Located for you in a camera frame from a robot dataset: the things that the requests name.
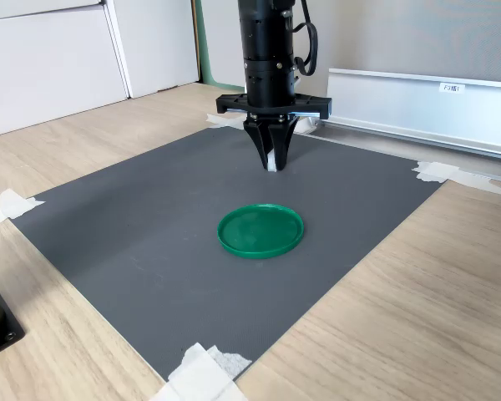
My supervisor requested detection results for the dark grey mat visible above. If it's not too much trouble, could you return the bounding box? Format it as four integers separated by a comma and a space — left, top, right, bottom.
11, 124, 446, 383

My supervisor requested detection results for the grey partition panel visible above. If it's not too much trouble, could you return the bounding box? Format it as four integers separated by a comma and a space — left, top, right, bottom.
200, 0, 501, 89

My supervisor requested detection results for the green partition edge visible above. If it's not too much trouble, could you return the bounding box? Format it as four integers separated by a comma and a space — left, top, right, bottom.
190, 0, 245, 94

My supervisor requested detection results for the black camera cable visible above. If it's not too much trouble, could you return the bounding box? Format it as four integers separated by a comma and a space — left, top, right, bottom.
291, 0, 319, 77

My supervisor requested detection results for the white masking tape piece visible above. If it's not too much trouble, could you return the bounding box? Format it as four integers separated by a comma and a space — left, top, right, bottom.
412, 160, 501, 196
0, 188, 46, 230
205, 112, 251, 129
149, 342, 254, 401

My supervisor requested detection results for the white cable duct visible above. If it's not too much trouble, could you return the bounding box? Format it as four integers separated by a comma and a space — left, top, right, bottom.
300, 68, 501, 181

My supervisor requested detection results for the white cabinet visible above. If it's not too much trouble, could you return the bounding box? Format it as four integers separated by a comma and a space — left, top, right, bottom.
0, 0, 201, 140

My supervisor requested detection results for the round green lid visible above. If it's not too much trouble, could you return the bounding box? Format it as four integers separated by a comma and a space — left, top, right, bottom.
216, 203, 306, 260

